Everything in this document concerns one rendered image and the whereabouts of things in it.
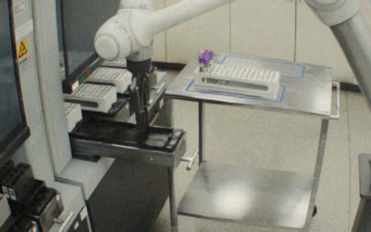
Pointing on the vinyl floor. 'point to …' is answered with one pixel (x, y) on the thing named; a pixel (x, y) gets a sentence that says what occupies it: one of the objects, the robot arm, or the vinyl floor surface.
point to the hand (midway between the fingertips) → (141, 118)
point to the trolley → (307, 200)
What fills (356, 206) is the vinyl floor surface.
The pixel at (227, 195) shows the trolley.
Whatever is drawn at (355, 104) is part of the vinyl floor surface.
